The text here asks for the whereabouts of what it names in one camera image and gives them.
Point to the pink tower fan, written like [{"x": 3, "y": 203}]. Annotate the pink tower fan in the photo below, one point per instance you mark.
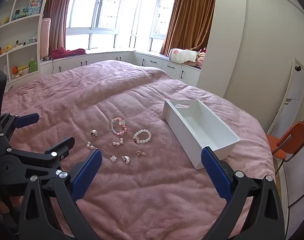
[{"x": 45, "y": 37}]

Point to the silver shell earring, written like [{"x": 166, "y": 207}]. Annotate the silver shell earring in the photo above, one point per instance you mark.
[
  {"x": 93, "y": 132},
  {"x": 126, "y": 160}
]

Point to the person's left hand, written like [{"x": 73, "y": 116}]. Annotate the person's left hand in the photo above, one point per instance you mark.
[{"x": 13, "y": 202}]

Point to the white framed bay window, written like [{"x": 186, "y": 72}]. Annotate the white framed bay window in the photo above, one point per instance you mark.
[{"x": 104, "y": 33}]

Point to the yellow toy horn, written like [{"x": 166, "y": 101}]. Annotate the yellow toy horn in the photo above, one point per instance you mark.
[{"x": 23, "y": 68}]

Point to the white storage box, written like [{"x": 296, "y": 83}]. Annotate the white storage box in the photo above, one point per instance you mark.
[{"x": 209, "y": 130}]

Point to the colourful cartoon card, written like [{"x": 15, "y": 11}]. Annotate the colourful cartoon card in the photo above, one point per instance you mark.
[{"x": 34, "y": 5}]

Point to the green toy box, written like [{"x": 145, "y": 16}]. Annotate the green toy box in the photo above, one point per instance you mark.
[{"x": 33, "y": 66}]

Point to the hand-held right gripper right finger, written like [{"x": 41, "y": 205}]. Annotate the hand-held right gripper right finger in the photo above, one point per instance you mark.
[{"x": 215, "y": 172}]

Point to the pink plush toys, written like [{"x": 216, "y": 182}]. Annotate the pink plush toys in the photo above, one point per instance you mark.
[{"x": 201, "y": 60}]

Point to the brown curtain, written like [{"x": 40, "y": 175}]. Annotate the brown curtain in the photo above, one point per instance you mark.
[
  {"x": 57, "y": 10},
  {"x": 189, "y": 20}
]

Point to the red cloth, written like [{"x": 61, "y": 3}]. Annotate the red cloth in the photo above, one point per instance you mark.
[{"x": 64, "y": 53}]

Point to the small rose gold earring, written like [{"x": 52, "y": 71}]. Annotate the small rose gold earring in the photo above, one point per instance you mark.
[{"x": 139, "y": 153}]

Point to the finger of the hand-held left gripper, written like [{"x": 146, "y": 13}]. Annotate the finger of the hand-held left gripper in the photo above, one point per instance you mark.
[
  {"x": 59, "y": 147},
  {"x": 27, "y": 120}
]

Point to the pink plush blanket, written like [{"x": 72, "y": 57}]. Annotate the pink plush blanket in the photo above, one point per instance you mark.
[{"x": 142, "y": 92}]

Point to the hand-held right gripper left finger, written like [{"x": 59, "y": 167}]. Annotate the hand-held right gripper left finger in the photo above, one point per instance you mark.
[{"x": 87, "y": 175}]

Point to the silver starburst earring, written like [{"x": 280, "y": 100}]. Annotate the silver starburst earring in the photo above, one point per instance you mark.
[{"x": 113, "y": 158}]

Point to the white bookshelf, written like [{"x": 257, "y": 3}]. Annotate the white bookshelf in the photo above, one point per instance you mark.
[{"x": 39, "y": 30}]

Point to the pearl drop earring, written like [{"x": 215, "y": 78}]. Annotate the pearl drop earring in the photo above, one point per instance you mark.
[
  {"x": 116, "y": 143},
  {"x": 88, "y": 144}
]

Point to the white door with knob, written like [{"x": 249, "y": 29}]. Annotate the white door with knob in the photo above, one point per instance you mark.
[{"x": 295, "y": 87}]

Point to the white rolled plush pillow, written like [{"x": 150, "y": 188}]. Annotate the white rolled plush pillow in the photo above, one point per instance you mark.
[{"x": 183, "y": 55}]

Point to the orange chair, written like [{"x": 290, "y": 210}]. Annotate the orange chair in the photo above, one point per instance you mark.
[{"x": 291, "y": 132}]

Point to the orange round toy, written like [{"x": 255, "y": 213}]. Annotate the orange round toy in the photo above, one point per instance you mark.
[{"x": 14, "y": 69}]

